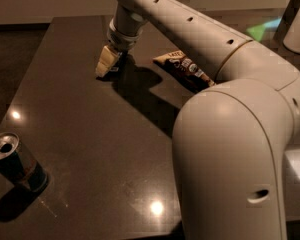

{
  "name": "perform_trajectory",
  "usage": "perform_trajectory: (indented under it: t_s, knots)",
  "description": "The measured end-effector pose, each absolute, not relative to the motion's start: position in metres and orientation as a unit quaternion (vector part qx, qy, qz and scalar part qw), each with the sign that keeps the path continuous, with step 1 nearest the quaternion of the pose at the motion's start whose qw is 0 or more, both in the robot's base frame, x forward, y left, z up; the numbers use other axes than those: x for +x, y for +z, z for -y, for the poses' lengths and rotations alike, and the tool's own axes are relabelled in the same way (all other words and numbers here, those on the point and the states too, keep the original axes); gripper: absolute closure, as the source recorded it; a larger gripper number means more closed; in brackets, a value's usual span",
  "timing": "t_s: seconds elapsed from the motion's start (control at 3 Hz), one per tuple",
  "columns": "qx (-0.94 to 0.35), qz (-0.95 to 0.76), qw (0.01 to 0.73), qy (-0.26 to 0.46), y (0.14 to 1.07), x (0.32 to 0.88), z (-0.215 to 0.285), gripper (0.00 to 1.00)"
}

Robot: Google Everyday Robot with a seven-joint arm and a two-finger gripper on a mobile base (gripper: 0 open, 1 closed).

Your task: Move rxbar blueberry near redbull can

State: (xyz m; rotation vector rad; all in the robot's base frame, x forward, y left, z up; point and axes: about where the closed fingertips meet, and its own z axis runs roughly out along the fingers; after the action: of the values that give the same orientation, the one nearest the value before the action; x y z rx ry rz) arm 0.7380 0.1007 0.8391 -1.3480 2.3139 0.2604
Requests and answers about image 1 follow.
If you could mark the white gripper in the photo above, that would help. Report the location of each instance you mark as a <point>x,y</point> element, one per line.
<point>120,41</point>

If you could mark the blue rxbar blueberry bar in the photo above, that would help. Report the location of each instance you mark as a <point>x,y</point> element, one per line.
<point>114,69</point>

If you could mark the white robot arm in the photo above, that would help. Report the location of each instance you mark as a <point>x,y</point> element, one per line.
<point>228,140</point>

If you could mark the redbull can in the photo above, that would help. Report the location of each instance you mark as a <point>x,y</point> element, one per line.
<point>19,166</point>

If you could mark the brown yellow chip bag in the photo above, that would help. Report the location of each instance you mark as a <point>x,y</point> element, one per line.
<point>184,70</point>

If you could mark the dark box in background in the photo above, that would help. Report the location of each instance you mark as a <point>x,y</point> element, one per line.
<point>287,19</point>

